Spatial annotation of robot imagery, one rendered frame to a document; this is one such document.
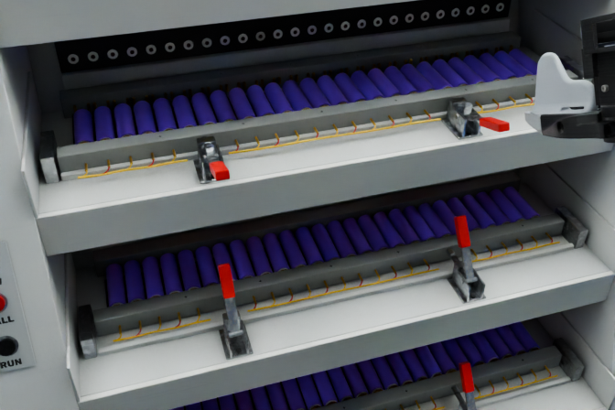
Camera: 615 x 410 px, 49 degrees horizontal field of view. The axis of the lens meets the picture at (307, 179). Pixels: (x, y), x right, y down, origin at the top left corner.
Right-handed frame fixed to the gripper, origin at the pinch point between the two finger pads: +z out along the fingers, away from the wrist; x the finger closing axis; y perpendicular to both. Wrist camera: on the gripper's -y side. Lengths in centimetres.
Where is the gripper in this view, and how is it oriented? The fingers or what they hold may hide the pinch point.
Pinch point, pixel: (555, 120)
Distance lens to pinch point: 57.7
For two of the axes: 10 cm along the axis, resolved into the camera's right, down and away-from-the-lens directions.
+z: -2.5, -0.9, 9.6
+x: -9.6, 1.7, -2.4
